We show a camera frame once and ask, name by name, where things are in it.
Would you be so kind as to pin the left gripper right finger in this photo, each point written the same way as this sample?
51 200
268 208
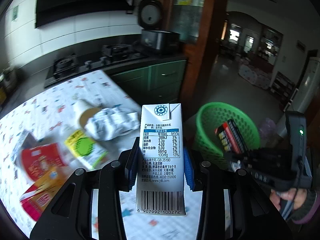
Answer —
197 175

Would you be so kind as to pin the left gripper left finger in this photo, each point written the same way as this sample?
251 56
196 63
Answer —
118 175

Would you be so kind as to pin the white milk carton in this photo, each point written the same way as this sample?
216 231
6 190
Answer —
160 177

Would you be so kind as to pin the red black battery pack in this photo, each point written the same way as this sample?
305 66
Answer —
230 137

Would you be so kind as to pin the white paper cup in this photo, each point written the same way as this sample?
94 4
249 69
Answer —
83 110

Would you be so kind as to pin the green kitchen cabinet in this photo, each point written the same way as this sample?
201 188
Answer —
148 83

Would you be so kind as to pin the person's right hand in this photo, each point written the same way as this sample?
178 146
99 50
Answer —
305 204

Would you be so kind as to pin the yellow green drink carton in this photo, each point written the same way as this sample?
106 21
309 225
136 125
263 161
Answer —
85 149

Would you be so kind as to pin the pink plastic bag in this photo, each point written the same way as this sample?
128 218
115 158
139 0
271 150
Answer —
266 128

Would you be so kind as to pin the crumpled white wrapper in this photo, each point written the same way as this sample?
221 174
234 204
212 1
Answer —
110 123

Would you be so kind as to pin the green perforated waste basket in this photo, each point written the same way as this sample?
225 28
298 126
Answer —
209 117

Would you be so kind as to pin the white refrigerator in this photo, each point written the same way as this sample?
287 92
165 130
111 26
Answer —
301 96

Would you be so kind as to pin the red instant noodle cup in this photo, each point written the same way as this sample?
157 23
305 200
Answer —
37 161

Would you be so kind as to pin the polka dot play tent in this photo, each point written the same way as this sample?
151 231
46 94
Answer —
255 76

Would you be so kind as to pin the orange red snack box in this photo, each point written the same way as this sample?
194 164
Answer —
46 185

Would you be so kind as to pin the black gas stove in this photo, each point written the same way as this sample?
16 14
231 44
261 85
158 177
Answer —
74 65

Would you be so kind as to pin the wooden glass door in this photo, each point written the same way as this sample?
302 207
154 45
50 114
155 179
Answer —
200 25

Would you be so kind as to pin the black rice cooker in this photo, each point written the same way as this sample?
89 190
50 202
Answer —
150 18

